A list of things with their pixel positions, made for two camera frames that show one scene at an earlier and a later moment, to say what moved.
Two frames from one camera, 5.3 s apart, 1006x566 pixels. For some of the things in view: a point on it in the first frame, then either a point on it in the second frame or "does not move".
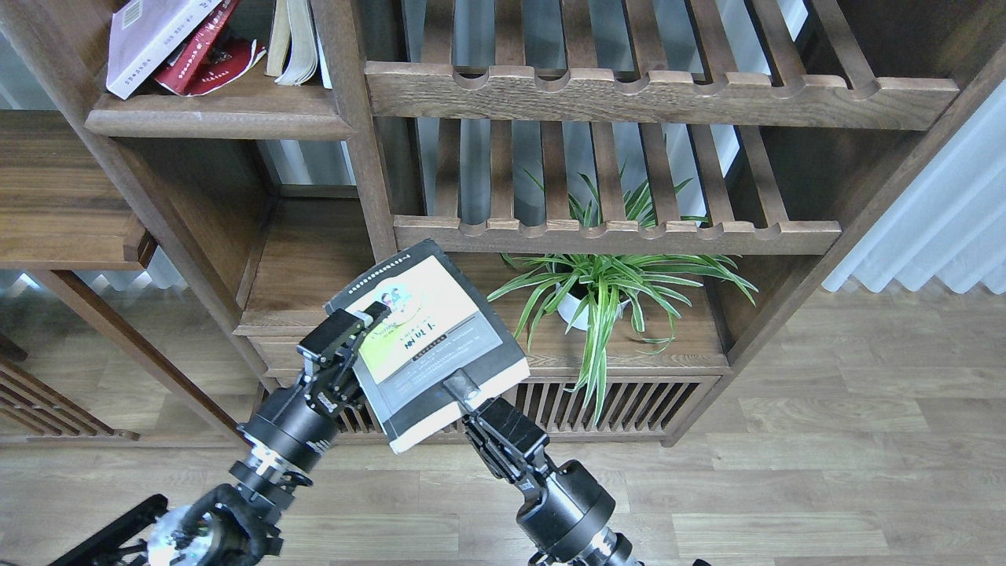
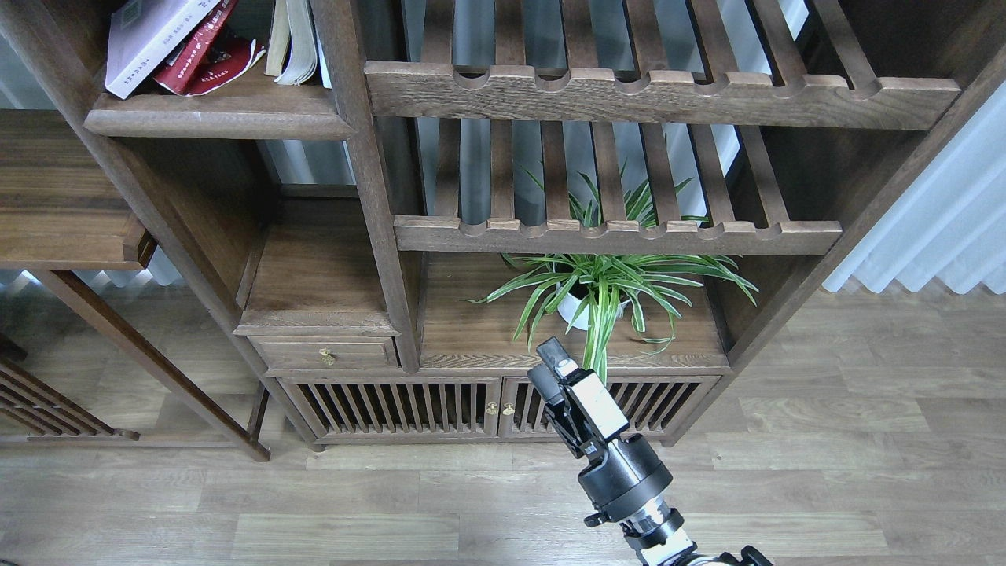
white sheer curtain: [950, 223] does not move
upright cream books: [295, 53] does not move
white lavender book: [140, 31] does not move
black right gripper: [565, 507] → [629, 471]
